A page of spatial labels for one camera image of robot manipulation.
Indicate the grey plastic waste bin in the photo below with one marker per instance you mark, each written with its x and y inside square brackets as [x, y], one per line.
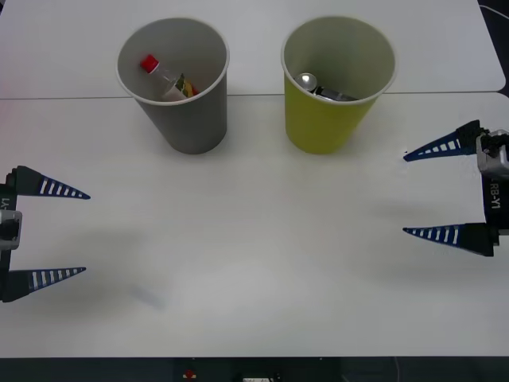
[187, 127]

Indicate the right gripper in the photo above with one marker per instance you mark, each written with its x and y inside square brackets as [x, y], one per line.
[497, 203]

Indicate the yellow-green plastic waste bin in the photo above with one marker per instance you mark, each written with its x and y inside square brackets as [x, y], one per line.
[318, 127]

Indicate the black and silver drink can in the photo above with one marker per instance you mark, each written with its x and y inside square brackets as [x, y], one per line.
[306, 81]

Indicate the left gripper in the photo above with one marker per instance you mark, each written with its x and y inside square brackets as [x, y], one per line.
[7, 199]

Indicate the clear bottle with red cap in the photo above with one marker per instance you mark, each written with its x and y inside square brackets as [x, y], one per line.
[169, 81]

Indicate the red button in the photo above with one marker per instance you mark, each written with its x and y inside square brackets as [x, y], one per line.
[189, 374]

